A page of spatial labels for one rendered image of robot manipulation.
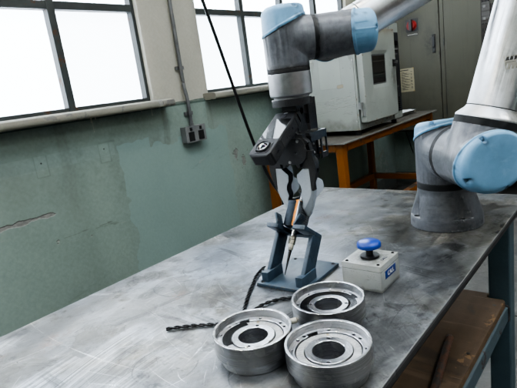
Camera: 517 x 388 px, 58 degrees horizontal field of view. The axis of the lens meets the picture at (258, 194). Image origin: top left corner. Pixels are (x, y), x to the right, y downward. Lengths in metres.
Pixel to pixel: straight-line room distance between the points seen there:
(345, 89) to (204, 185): 1.01
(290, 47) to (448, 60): 3.65
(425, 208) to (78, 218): 1.61
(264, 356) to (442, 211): 0.57
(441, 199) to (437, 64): 3.45
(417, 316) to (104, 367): 0.45
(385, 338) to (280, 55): 0.47
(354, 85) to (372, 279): 2.13
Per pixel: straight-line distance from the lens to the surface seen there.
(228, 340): 0.64
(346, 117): 2.87
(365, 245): 0.78
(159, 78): 2.55
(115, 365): 0.71
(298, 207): 0.83
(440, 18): 4.44
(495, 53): 0.92
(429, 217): 1.04
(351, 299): 0.71
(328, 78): 2.91
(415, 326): 0.69
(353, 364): 0.55
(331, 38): 0.81
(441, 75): 4.44
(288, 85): 0.80
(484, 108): 0.91
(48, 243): 2.19
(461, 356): 1.10
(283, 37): 0.80
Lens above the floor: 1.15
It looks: 13 degrees down
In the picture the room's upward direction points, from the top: 8 degrees counter-clockwise
